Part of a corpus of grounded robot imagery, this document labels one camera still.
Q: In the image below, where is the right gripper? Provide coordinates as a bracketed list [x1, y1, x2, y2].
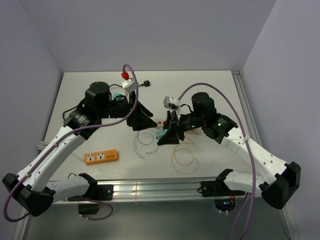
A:
[156, 110, 205, 146]

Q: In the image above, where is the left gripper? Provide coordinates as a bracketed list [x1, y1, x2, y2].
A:
[97, 90, 157, 131]

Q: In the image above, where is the teal charger with cable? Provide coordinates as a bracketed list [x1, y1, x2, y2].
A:
[156, 128, 168, 140]

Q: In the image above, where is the small teal plug adapter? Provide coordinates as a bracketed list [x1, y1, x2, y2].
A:
[113, 92, 127, 102]

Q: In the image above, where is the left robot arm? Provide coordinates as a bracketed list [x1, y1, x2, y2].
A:
[2, 81, 157, 217]

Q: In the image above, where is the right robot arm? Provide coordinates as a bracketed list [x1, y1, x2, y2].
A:
[157, 92, 301, 210]

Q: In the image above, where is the beige red power strip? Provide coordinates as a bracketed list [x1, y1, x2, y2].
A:
[154, 118, 201, 136]

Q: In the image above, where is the orange power strip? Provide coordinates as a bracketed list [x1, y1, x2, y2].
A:
[84, 149, 119, 166]

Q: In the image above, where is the teal charging cable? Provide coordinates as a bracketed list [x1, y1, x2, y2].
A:
[133, 129, 161, 160]

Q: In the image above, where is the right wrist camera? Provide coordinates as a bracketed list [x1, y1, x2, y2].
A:
[163, 96, 181, 118]

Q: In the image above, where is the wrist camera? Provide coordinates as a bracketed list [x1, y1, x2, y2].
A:
[121, 71, 137, 101]
[163, 96, 181, 118]

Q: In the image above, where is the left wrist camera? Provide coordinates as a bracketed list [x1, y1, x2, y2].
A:
[121, 71, 137, 101]

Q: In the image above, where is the black power cord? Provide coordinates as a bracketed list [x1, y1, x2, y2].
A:
[62, 79, 152, 126]

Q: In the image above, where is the yellow charging cable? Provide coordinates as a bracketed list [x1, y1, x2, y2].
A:
[171, 132, 200, 175]

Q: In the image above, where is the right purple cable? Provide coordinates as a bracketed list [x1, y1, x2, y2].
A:
[178, 82, 257, 240]

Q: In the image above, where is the purple cable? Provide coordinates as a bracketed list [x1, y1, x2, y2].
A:
[3, 63, 140, 223]
[178, 82, 257, 240]

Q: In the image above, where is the aluminium front rail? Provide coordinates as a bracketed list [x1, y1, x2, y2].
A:
[52, 178, 287, 206]

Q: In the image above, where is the aluminium rail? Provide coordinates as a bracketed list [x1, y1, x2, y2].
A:
[52, 178, 287, 206]
[231, 71, 262, 144]

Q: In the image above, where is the aluminium right rail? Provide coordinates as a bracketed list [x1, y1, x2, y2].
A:
[231, 71, 262, 144]

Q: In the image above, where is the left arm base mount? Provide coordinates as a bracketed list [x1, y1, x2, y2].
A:
[67, 184, 114, 219]

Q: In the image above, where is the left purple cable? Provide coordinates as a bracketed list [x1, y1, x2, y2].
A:
[3, 63, 140, 223]

